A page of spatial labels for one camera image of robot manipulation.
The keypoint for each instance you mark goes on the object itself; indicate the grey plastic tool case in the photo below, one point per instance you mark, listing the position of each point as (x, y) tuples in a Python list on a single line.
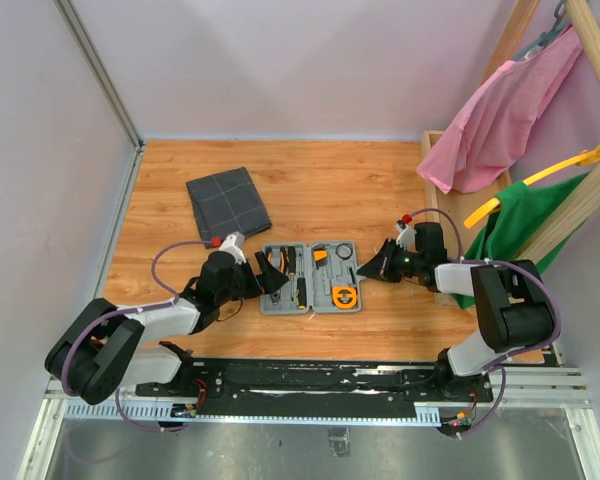
[(319, 282)]

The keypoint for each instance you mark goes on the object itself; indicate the black yellow thick screwdriver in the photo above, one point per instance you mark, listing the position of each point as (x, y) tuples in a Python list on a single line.
[(291, 263)]

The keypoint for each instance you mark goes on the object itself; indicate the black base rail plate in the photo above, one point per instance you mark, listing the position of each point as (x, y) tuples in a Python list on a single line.
[(307, 389)]

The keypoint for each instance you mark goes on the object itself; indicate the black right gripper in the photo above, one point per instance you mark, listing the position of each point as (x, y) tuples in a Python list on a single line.
[(380, 265)]

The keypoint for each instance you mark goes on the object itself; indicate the teal clothes hanger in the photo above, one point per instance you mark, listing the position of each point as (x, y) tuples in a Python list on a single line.
[(545, 38)]

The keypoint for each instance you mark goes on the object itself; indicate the wooden clothes rack frame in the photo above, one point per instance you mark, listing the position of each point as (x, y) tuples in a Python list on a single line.
[(583, 201)]

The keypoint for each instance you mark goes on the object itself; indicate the yellow clothes hanger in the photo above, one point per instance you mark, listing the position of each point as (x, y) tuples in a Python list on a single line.
[(585, 158)]

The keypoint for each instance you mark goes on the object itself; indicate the orange tape measure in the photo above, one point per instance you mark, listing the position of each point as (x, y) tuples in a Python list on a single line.
[(344, 297)]

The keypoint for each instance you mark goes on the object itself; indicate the pink shirt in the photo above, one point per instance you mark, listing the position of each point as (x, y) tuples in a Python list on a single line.
[(490, 132)]

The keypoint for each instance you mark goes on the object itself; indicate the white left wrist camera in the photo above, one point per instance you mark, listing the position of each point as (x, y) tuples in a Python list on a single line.
[(233, 244)]

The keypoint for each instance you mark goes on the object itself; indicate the black tape roll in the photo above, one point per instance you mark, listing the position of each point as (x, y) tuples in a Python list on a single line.
[(344, 251)]

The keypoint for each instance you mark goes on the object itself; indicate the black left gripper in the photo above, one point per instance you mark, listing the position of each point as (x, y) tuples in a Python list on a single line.
[(270, 279)]

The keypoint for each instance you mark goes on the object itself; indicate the orange black pliers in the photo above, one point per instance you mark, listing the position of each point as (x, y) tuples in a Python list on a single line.
[(281, 267)]

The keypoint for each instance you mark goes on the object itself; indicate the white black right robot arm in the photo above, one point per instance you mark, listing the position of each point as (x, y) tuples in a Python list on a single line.
[(514, 311)]

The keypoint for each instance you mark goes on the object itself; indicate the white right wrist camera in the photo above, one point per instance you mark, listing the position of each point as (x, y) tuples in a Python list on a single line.
[(406, 235)]

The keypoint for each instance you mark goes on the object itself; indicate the black yellow slim screwdriver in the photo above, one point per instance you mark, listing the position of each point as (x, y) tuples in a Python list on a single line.
[(301, 293)]

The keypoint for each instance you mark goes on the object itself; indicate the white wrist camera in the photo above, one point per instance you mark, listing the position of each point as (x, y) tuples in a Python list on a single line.
[(233, 244), (406, 235)]

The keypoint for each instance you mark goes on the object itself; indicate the orange black hex key set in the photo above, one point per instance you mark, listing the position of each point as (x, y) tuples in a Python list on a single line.
[(320, 256)]

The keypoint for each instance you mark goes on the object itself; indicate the aluminium frame rail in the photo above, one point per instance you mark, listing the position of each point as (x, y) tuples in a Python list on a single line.
[(518, 387)]

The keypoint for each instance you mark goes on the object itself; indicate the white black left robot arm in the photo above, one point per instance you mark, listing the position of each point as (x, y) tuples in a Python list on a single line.
[(108, 347)]

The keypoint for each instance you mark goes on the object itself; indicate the dark grey checked cloth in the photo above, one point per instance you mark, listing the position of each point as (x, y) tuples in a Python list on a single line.
[(227, 202)]

